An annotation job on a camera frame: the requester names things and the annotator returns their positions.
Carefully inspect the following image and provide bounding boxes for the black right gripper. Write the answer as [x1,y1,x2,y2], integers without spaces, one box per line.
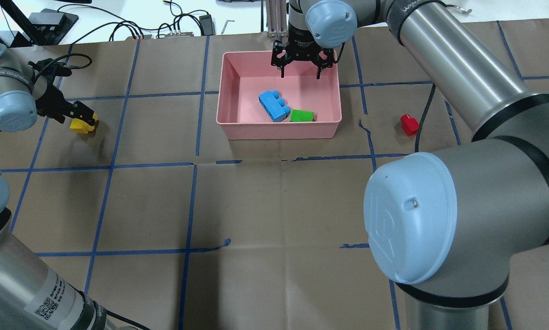
[271,28,338,80]

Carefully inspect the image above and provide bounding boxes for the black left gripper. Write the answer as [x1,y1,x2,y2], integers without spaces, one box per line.
[35,84,96,127]

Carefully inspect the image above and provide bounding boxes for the yellow toy block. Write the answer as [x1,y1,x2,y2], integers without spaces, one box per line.
[69,114,99,134]

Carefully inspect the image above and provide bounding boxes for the blue toy block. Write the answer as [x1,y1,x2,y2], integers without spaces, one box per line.
[258,90,291,122]

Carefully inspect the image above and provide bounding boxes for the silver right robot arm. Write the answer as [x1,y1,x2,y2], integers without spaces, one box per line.
[267,0,549,330]

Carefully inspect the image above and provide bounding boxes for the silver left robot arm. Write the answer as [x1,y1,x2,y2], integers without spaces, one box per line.
[0,41,145,330]

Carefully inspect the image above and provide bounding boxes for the pink plastic box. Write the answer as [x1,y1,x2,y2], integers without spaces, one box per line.
[216,51,342,140]

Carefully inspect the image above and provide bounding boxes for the green toy block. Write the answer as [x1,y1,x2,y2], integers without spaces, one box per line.
[290,109,316,122]

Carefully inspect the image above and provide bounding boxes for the black power adapter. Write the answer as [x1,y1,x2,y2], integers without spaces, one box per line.
[199,14,214,36]

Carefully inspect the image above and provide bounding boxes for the red toy block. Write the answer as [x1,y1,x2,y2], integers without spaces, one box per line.
[400,114,420,137]

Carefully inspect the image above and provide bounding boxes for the brown paper table cover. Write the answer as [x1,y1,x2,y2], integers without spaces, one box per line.
[0,21,549,330]

